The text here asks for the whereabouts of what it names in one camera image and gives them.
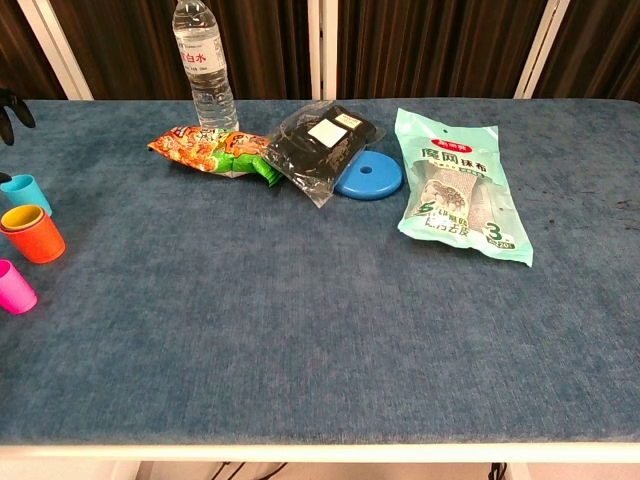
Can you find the mint green cloth package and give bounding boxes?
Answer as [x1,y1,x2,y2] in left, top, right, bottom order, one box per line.
[394,106,535,268]

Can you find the light blue plastic cup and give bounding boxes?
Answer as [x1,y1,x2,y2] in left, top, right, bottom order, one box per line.
[0,173,54,217]

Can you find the clear plastic water bottle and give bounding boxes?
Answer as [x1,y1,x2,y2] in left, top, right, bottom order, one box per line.
[172,0,239,132]

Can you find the black socks in clear bag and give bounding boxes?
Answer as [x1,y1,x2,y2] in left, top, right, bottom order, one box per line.
[260,100,387,210]

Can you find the orange plastic cup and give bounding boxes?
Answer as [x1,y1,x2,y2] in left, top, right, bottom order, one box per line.
[0,211,67,265]

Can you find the blue disc with hole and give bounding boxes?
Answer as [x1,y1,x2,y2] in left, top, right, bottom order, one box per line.
[333,149,405,202]

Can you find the dark brown pleated curtain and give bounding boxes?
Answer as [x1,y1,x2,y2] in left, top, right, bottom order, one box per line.
[335,0,550,100]
[0,0,69,107]
[49,0,313,100]
[533,0,640,103]

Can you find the white partition frame post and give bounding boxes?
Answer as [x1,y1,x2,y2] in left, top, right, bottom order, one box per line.
[16,0,95,101]
[306,0,342,100]
[513,0,572,100]

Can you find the pink plastic cup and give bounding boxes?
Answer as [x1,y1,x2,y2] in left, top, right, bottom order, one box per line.
[0,258,39,316]

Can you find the blue velvet table mat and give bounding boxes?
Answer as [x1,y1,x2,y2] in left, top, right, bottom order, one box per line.
[0,98,640,446]

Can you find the orange green snack bag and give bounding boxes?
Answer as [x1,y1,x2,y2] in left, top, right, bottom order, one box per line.
[147,125,286,189]

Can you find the yellow plastic cup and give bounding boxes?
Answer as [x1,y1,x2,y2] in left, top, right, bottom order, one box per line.
[0,204,48,231]

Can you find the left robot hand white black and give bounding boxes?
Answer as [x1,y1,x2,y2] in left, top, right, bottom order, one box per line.
[0,88,37,184]

